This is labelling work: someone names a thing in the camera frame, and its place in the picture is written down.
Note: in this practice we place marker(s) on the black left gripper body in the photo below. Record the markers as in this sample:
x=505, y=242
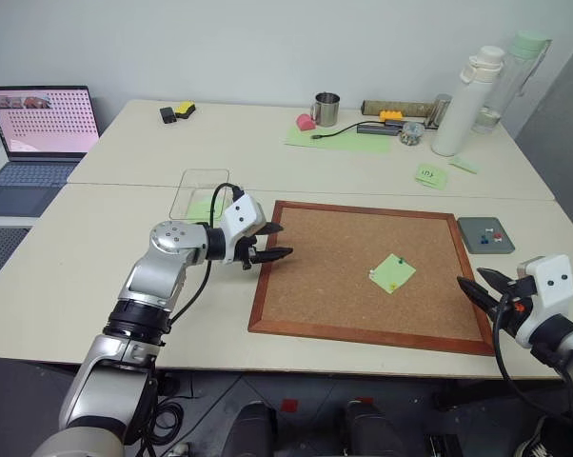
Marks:
x=247, y=252

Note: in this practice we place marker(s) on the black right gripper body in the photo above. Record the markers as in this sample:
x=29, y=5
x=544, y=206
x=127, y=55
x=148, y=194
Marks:
x=512, y=304

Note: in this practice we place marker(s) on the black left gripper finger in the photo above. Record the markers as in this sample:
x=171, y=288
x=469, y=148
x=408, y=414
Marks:
x=272, y=254
x=271, y=228

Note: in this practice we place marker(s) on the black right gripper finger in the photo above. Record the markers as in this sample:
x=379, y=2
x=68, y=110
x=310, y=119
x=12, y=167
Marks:
x=479, y=297
x=496, y=283

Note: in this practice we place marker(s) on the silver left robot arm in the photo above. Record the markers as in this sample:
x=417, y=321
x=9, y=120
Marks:
x=160, y=271

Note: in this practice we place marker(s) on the wood framed cork board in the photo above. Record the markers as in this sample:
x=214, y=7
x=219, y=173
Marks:
x=324, y=266

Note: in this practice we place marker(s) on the blank green sticky note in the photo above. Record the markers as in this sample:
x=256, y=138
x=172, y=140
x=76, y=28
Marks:
x=392, y=272
x=201, y=208

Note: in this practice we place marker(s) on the green sticky note with writing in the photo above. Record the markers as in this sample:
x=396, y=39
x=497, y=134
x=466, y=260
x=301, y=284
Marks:
x=430, y=176

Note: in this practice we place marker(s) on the grey pin tray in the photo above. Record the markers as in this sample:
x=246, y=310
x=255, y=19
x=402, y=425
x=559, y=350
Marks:
x=472, y=228

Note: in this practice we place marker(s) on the clear plastic tray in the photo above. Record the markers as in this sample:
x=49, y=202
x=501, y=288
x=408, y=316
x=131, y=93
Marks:
x=196, y=183

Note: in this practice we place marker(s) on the pink rounded block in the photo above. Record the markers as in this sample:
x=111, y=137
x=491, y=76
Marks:
x=306, y=122

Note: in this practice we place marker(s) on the large green paper sheet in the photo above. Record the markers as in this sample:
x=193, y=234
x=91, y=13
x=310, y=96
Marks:
x=343, y=142

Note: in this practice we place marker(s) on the steel mug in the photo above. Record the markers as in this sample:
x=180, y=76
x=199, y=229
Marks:
x=327, y=110

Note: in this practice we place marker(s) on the black white shoe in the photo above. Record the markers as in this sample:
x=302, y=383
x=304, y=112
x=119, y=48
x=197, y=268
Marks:
x=546, y=440

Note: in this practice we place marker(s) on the dark usb hub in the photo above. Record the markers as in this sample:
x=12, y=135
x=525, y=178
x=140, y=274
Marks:
x=377, y=128

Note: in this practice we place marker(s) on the yellow black sponge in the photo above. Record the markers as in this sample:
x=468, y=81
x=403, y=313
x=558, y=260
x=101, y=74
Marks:
x=185, y=108

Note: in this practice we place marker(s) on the black eraser block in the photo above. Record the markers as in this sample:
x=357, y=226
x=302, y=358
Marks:
x=168, y=115

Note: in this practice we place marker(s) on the yellow toy brick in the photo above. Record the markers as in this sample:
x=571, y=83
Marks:
x=391, y=115

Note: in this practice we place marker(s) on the dark rounded shape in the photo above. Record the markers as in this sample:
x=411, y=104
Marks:
x=250, y=431
x=374, y=428

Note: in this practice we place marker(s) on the rolled cork sheet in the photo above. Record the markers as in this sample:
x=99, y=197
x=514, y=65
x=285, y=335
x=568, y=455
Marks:
x=396, y=106

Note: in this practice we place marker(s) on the white water bottle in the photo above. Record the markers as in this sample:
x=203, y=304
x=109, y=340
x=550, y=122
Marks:
x=460, y=109

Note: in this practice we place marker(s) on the clear bottle green lid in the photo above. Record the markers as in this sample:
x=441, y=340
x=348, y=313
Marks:
x=517, y=81

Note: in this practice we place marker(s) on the open grey laptop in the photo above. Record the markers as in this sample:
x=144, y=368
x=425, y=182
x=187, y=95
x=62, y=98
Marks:
x=44, y=124

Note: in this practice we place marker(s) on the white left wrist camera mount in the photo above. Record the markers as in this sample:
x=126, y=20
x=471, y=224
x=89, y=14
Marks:
x=241, y=214

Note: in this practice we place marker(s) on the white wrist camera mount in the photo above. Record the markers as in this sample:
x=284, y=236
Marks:
x=241, y=214
x=550, y=281

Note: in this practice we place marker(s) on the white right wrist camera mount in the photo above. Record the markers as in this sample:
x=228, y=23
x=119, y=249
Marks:
x=550, y=281

